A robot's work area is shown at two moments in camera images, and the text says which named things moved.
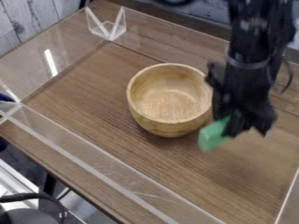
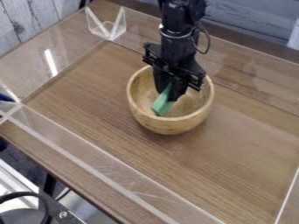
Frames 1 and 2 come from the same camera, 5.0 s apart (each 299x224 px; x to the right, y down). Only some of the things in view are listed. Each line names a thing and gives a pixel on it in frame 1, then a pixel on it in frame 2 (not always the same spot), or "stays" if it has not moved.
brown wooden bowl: (169, 99) stays
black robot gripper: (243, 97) → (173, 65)
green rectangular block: (209, 135) → (161, 106)
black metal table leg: (49, 185) stays
